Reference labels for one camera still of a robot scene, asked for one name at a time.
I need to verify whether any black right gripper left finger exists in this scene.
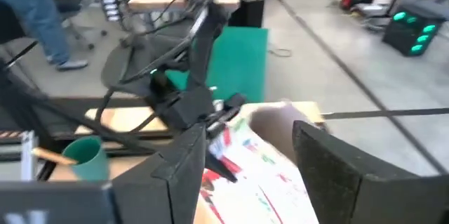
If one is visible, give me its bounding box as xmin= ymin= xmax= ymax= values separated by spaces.
xmin=0 ymin=121 xmax=239 ymax=224

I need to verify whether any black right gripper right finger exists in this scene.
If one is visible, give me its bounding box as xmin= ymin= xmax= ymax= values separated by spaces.
xmin=292 ymin=120 xmax=449 ymax=224

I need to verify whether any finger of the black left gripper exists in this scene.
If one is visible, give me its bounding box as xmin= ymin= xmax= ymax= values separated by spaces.
xmin=163 ymin=92 xmax=190 ymax=130
xmin=187 ymin=86 xmax=215 ymax=129

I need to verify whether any white red cereal box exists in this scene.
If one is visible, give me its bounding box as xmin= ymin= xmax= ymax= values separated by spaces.
xmin=192 ymin=101 xmax=327 ymax=224

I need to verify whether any spoon with wooden handle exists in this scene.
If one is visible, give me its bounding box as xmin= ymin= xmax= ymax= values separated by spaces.
xmin=31 ymin=146 xmax=79 ymax=166

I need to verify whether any green floor mat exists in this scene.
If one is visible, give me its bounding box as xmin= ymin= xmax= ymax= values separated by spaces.
xmin=164 ymin=26 xmax=269 ymax=104

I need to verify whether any green cup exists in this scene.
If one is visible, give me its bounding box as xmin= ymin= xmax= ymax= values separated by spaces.
xmin=62 ymin=136 xmax=110 ymax=183

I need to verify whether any black box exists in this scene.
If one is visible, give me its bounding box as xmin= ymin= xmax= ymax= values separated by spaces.
xmin=227 ymin=0 xmax=266 ymax=29

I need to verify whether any labelled drawer rack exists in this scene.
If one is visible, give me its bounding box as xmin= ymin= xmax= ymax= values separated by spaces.
xmin=100 ymin=0 xmax=122 ymax=25

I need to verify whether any black office chair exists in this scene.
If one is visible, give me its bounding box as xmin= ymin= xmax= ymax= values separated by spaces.
xmin=52 ymin=0 xmax=109 ymax=51

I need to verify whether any person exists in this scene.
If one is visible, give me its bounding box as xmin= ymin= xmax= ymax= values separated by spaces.
xmin=0 ymin=0 xmax=89 ymax=72

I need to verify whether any computer tower with green lights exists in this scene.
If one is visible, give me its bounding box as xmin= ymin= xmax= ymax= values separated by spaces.
xmin=381 ymin=4 xmax=447 ymax=58

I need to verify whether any thin floor cable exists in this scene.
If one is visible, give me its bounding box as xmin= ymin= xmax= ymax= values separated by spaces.
xmin=267 ymin=47 xmax=293 ymax=58

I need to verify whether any black left arm cable bundle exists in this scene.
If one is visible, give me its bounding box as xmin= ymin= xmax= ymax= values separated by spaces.
xmin=93 ymin=86 xmax=116 ymax=126

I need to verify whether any silver metal bracket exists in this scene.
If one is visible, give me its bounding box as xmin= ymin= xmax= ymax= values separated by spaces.
xmin=20 ymin=131 xmax=39 ymax=182

